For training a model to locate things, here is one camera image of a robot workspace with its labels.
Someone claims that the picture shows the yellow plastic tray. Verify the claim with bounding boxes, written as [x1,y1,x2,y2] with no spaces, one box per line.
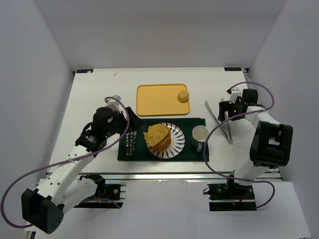
[136,84,190,117]

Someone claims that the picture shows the dark green placemat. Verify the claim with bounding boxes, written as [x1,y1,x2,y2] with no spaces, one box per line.
[117,118,206,162]

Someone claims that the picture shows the metal tongs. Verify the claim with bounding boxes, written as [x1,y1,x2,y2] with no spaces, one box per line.
[204,100,234,145]

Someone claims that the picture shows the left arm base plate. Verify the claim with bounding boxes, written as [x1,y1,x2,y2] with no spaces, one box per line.
[75,184,126,209]

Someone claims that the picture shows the small round bun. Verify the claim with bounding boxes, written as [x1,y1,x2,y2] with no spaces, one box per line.
[177,91,189,103]

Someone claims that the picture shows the blue label corner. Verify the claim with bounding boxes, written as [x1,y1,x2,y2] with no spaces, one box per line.
[76,69,93,74]
[224,67,242,71]

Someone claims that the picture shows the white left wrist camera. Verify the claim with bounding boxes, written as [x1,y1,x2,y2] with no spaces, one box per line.
[104,95,122,113]

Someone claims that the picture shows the round orange bread loaf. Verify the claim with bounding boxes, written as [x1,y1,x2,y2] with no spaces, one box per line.
[150,135,171,152]

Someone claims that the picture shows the white mug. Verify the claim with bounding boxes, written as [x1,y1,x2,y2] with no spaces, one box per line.
[191,125,209,152]

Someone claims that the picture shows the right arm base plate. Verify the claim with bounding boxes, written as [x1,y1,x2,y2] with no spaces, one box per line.
[203,183,257,212]

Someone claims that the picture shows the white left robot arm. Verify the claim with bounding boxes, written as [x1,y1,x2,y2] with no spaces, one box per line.
[21,107,143,234]

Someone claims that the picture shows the blue label right corner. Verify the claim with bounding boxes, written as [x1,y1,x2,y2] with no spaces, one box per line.
[224,67,242,71]

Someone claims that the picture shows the seeded bread slice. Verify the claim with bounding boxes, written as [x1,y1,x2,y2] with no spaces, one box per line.
[143,124,163,146]
[159,124,170,139]

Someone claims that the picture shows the blue label left corner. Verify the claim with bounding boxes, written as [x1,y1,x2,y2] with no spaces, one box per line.
[76,69,93,74]

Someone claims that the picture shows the white blue striped plate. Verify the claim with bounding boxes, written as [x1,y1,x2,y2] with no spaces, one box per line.
[146,122,186,160]

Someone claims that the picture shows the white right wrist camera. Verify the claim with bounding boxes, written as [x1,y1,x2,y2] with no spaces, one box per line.
[226,88,242,104]

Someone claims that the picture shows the metal spoon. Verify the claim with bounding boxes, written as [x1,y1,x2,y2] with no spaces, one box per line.
[126,133,132,157]

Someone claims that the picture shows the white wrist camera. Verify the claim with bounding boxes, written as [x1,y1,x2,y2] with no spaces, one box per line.
[104,95,122,113]
[226,88,242,104]

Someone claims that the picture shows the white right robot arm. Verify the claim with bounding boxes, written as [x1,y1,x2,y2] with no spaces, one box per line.
[218,88,293,198]

